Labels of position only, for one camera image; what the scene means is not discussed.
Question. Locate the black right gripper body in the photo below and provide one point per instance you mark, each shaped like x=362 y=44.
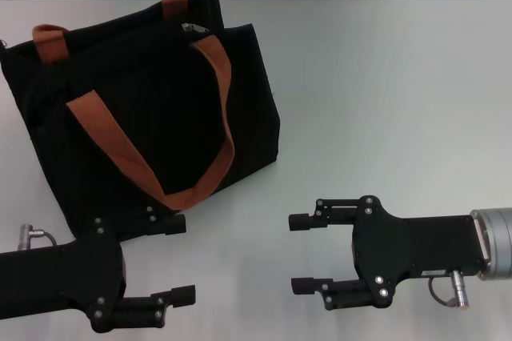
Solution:
x=412 y=247

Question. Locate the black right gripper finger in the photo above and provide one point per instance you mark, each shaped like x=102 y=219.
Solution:
x=304 y=221
x=348 y=295

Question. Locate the silver zipper pull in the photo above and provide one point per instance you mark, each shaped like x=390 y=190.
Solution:
x=195 y=27

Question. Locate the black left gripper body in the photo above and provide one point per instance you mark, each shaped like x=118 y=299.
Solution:
x=60 y=277

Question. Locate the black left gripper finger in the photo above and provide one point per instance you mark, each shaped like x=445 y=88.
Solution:
x=144 y=311
x=172 y=224

